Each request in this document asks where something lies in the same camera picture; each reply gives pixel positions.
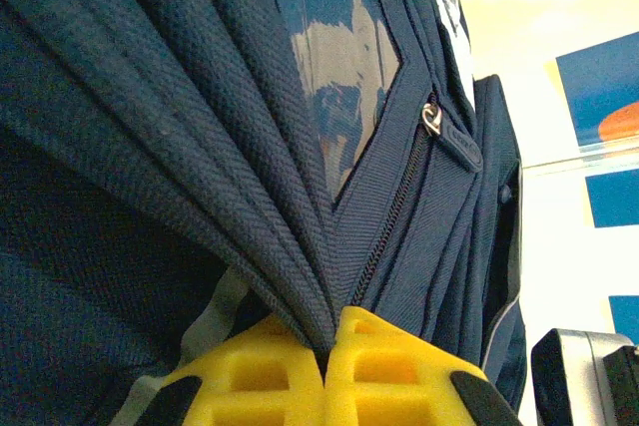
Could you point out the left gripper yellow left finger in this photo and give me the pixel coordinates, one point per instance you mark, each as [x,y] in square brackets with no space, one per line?
[299,396]

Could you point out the navy blue student backpack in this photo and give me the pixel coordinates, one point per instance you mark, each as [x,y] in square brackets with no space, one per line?
[150,146]

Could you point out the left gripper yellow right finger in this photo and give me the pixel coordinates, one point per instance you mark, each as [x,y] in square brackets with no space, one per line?
[344,386]

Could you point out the aluminium frame post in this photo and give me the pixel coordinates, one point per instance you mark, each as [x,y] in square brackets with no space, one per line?
[589,156]

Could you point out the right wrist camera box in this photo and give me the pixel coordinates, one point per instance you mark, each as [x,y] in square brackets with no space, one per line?
[584,381]

